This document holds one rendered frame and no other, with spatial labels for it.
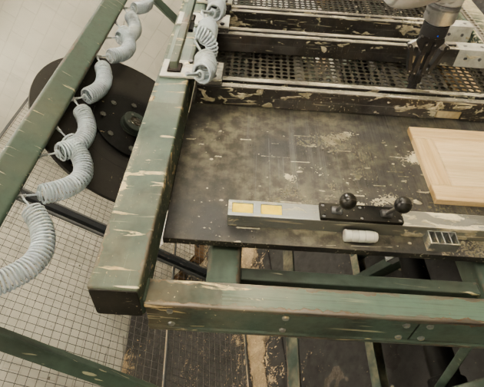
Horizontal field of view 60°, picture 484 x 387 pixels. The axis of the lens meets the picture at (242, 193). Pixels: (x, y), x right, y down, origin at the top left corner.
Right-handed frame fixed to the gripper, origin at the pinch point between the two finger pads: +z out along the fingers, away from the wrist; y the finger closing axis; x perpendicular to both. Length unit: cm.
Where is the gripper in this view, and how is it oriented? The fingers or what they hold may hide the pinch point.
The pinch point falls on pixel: (412, 82)
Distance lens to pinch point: 152.2
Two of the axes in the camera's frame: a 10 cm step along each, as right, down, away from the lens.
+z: -0.6, 6.8, 7.3
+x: -0.4, 7.3, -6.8
